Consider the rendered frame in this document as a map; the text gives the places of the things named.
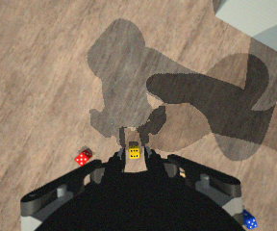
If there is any yellow die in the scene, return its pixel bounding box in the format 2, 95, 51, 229
129, 145, 139, 159

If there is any blue die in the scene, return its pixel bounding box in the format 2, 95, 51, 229
243, 210, 258, 229

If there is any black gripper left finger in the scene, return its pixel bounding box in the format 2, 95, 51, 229
20, 148, 126, 231

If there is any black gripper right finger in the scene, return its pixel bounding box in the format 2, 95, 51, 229
144, 146, 243, 226

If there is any red die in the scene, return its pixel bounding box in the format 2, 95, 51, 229
75, 150, 92, 166

